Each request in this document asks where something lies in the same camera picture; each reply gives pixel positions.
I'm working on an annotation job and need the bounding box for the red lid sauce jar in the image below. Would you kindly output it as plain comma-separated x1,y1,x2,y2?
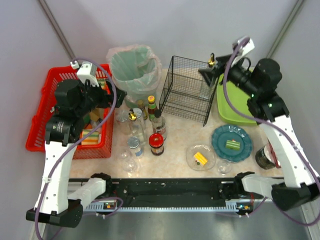
148,133,165,156

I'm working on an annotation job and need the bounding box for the black wire rack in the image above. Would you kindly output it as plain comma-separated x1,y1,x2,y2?
159,55,216,126

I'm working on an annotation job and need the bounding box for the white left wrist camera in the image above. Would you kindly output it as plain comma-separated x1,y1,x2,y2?
70,61,99,87

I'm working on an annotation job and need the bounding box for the striped sponge pack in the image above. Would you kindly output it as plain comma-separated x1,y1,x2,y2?
80,129,101,146

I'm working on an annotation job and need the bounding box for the teal ceramic plate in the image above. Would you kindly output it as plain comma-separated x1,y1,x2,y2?
211,124,253,163

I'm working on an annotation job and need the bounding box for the clear glass plate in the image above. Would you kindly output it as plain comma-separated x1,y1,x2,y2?
185,144,216,172

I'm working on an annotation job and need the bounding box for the dark jar at right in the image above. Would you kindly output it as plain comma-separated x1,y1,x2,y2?
255,145,276,170

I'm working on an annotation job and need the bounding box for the red plastic basket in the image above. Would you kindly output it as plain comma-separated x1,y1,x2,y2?
25,66,115,160

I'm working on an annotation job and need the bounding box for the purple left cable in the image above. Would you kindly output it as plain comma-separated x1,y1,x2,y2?
33,57,125,240

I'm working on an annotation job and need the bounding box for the green plastic tub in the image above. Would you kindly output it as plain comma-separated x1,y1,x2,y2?
216,69,261,126

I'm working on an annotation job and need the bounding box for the silver lid spice jar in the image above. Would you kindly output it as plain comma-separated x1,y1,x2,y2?
132,107,146,130

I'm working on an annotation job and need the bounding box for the gold pourer glass bottle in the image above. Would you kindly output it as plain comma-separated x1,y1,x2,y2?
128,109,147,146

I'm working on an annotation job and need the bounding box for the yellow cake piece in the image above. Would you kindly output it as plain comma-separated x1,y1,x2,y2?
193,152,208,166

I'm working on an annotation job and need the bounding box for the small gold cap bottle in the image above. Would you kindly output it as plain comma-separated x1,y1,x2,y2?
137,99,148,120

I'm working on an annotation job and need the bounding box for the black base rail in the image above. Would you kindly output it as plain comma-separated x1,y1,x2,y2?
69,177,266,210

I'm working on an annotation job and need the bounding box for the yellow cap sauce bottle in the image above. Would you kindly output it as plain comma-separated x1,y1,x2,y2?
147,95,158,121

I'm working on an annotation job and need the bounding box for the clear glass front left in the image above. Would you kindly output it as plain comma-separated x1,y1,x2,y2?
122,159,138,173

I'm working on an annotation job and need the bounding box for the green striped cake piece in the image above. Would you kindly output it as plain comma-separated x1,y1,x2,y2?
225,140,241,151

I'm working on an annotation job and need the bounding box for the black cap clear bottle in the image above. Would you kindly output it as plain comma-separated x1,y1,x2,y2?
151,109,167,141

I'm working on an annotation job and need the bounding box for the green bin with plastic bag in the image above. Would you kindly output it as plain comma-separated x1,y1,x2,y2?
106,44,162,108

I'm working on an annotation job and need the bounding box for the small glass bowl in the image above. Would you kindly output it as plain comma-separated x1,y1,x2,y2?
217,159,232,175

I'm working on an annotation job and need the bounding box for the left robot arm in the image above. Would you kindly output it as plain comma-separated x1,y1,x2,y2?
25,79,126,228

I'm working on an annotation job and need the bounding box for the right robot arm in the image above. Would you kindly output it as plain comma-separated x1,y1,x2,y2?
198,54,320,211

